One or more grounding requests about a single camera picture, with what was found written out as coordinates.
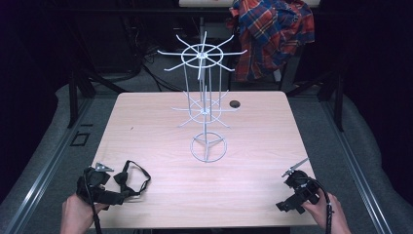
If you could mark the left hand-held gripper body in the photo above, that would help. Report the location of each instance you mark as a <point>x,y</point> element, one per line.
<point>94,182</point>

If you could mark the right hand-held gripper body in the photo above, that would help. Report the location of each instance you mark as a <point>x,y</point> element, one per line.
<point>303,188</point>

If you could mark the black bow tie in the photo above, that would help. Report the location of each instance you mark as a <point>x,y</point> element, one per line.
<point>131,180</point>

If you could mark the person's right hand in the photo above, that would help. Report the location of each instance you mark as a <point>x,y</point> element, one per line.
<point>324,214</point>

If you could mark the person's left hand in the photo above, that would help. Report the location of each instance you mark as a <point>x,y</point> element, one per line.
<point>76,214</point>

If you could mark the black metal stand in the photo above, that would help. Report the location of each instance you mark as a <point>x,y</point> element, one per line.
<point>76,94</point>
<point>331,94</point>

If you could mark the red blue plaid shirt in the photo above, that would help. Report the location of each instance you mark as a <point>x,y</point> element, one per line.
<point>271,35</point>

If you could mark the aluminium floor rail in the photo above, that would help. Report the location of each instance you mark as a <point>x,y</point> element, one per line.
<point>42,172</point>
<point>354,165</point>

